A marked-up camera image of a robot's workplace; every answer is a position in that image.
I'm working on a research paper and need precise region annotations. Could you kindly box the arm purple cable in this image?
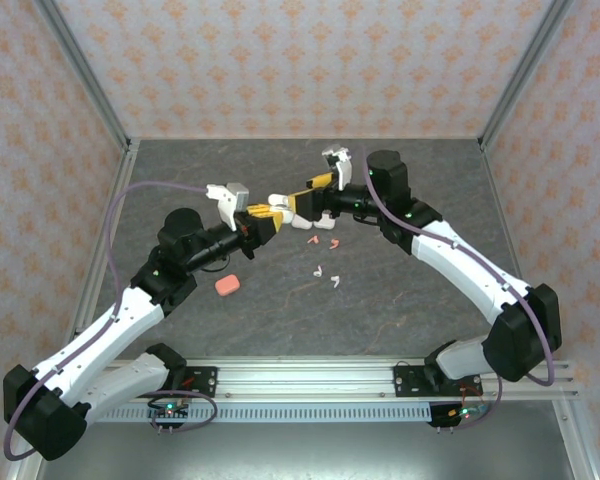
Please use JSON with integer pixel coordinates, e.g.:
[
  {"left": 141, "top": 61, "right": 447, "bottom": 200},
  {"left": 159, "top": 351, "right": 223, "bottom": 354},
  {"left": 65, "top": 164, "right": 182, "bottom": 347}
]
[
  {"left": 362, "top": 147, "right": 556, "bottom": 432},
  {"left": 2, "top": 180, "right": 217, "bottom": 460}
]

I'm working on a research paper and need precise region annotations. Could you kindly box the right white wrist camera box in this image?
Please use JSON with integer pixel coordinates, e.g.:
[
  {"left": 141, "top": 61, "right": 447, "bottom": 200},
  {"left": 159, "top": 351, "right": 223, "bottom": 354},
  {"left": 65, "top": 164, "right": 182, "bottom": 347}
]
[{"left": 320, "top": 143, "right": 356, "bottom": 193}]

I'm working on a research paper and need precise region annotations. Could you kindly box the aluminium frame post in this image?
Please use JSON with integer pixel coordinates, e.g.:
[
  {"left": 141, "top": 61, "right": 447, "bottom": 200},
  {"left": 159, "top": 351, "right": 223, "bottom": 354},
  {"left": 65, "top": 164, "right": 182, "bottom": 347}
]
[
  {"left": 32, "top": 0, "right": 134, "bottom": 151},
  {"left": 478, "top": 0, "right": 579, "bottom": 151}
]

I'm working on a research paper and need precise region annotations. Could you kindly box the aluminium mounting rail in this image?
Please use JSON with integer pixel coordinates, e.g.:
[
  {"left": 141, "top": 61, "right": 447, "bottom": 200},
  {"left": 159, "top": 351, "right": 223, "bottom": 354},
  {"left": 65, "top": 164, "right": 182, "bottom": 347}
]
[{"left": 94, "top": 355, "right": 579, "bottom": 403}]

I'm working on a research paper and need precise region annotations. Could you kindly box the white slotted cable duct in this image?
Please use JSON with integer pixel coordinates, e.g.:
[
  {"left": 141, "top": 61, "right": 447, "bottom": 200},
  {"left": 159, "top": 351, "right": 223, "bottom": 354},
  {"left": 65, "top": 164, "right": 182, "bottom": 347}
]
[{"left": 87, "top": 404, "right": 435, "bottom": 424}]

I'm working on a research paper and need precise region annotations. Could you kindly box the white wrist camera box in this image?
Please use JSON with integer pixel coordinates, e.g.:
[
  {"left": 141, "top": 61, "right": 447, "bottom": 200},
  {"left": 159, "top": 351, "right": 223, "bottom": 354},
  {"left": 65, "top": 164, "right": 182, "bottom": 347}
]
[
  {"left": 320, "top": 143, "right": 356, "bottom": 193},
  {"left": 205, "top": 180, "right": 252, "bottom": 233}
]

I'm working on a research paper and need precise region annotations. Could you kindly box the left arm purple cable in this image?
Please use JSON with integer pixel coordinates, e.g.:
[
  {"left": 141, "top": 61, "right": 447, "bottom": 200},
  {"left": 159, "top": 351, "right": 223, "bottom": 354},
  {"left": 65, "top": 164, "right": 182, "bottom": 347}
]
[{"left": 2, "top": 180, "right": 217, "bottom": 460}]

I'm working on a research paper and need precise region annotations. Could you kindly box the pink earbud charging case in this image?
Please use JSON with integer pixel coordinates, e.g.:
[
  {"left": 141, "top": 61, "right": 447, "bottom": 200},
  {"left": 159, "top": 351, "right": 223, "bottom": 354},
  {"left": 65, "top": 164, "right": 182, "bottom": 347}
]
[{"left": 214, "top": 275, "right": 241, "bottom": 297}]

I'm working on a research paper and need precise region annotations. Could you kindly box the aluminium table side rail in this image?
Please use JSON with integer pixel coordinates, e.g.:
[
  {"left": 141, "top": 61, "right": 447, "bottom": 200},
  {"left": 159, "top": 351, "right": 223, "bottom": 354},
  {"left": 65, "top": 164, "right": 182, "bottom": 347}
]
[
  {"left": 62, "top": 138, "right": 141, "bottom": 351},
  {"left": 479, "top": 138, "right": 531, "bottom": 290}
]

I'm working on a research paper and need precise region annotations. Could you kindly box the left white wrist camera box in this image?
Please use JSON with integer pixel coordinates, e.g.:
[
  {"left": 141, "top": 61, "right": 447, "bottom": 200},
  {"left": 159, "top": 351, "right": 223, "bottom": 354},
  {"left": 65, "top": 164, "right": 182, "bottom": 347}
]
[{"left": 205, "top": 180, "right": 252, "bottom": 233}]

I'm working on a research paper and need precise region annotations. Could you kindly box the grey metal panel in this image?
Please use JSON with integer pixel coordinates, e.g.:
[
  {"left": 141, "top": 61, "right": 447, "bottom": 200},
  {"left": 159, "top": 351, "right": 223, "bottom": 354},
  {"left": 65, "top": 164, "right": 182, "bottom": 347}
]
[{"left": 32, "top": 419, "right": 581, "bottom": 480}]

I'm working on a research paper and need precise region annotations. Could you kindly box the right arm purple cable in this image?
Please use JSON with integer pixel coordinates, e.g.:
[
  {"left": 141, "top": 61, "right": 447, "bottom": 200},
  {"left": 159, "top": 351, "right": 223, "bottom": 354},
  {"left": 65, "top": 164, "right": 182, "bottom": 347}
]
[{"left": 362, "top": 147, "right": 556, "bottom": 432}]

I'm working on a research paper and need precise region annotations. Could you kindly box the aluminium frame bar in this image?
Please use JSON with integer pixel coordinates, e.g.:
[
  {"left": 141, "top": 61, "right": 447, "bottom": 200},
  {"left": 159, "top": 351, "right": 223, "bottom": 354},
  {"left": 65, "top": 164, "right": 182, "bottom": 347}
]
[
  {"left": 4, "top": 452, "right": 46, "bottom": 480},
  {"left": 551, "top": 398, "right": 600, "bottom": 480}
]

